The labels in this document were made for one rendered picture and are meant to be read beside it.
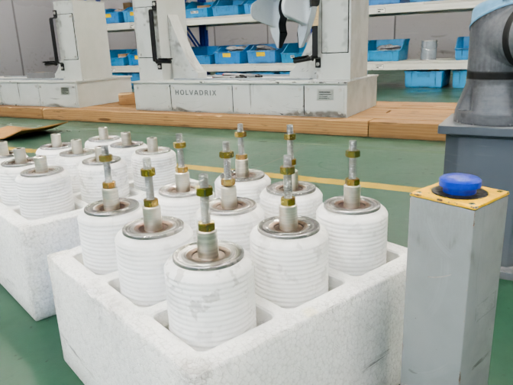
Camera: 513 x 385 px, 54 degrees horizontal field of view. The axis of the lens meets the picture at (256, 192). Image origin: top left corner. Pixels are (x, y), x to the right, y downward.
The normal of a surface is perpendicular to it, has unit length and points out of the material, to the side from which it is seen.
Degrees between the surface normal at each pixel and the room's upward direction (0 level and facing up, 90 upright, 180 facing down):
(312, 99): 90
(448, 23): 90
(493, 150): 90
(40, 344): 0
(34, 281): 90
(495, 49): 112
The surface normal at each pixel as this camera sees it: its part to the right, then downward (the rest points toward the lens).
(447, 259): -0.76, 0.21
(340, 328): 0.65, 0.19
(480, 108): -0.66, -0.07
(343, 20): -0.48, 0.26
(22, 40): 0.87, 0.11
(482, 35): -0.94, 0.12
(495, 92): -0.44, -0.04
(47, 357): -0.04, -0.96
